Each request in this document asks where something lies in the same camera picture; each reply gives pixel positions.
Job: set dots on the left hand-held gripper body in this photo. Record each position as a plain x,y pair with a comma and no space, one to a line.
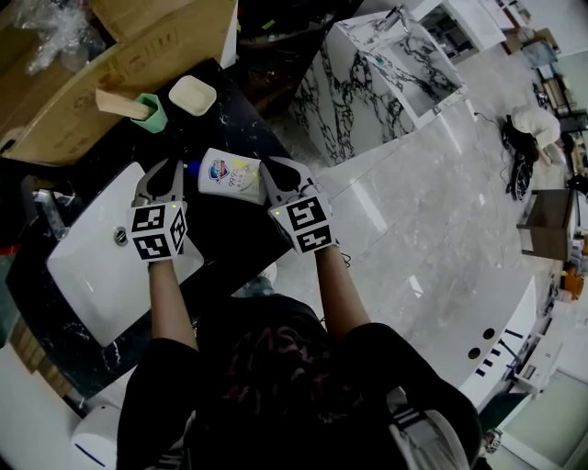
156,229

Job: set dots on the white curved counter with holes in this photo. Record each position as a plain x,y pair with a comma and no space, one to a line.
500,330

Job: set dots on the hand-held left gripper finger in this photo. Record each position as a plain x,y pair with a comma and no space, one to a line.
143,189
180,183

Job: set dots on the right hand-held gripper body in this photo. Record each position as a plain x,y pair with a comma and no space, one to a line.
308,225

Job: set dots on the green cup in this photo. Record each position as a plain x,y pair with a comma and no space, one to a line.
154,115

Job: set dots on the beige soap dish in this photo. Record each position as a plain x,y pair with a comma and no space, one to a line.
193,95

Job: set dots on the large cardboard box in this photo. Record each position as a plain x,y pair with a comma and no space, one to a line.
69,110

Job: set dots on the marble patterned sink cabinet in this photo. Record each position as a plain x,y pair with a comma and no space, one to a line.
367,92

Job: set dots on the white appliance with blue line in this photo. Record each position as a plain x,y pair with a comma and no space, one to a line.
94,440

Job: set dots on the person's left forearm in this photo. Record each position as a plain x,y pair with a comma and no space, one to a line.
170,303

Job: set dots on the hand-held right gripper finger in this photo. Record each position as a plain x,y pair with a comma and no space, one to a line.
305,180
272,186

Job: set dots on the person's shoe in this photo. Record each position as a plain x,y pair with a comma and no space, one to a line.
264,280

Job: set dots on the person's right forearm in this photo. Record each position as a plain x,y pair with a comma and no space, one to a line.
342,294

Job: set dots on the white sink basin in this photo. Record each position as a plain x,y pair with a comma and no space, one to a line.
96,280

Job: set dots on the chrome basin faucet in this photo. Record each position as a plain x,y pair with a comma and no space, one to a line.
48,211

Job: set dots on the white bottle with colourful label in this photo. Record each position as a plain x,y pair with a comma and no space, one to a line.
229,176

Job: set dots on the clear plastic wrap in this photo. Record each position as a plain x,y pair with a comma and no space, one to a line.
55,32

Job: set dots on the chrome faucet on marble cabinet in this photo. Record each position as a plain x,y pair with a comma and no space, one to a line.
396,16

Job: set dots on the dark wooden cabinet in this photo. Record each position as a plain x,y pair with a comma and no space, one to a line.
549,225

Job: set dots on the person's black shirt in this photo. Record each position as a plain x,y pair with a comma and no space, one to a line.
285,390

